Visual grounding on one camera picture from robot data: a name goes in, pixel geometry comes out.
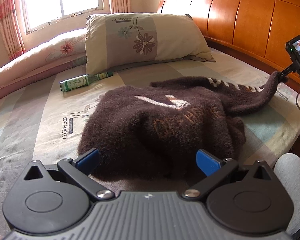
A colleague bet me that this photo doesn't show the floral beige pillow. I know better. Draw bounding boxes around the floral beige pillow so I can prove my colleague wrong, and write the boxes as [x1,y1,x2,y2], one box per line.
[85,13,214,74]

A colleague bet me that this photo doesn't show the green glass bottle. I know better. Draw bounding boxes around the green glass bottle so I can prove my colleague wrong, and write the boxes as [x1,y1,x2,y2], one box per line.
[59,72,113,93]

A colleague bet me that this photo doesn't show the folded pink floral quilt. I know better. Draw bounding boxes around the folded pink floral quilt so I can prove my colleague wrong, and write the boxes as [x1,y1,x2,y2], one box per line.
[0,29,87,99]

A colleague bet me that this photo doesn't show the pink plaid curtain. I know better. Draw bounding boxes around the pink plaid curtain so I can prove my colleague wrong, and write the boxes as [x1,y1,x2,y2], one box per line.
[0,0,26,61]

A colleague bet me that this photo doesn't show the grey trouser leg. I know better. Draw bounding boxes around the grey trouser leg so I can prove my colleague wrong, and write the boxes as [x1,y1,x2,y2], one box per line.
[274,153,300,235]

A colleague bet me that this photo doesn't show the brown fuzzy sweater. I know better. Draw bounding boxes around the brown fuzzy sweater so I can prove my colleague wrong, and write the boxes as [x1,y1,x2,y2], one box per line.
[78,72,280,181]

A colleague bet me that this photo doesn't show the patchwork floral bed sheet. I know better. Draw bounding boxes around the patchwork floral bed sheet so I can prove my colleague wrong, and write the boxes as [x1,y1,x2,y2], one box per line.
[0,50,300,239]

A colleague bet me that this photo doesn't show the orange wooden headboard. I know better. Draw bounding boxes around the orange wooden headboard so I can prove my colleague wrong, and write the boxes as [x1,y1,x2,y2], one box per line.
[156,0,300,111]

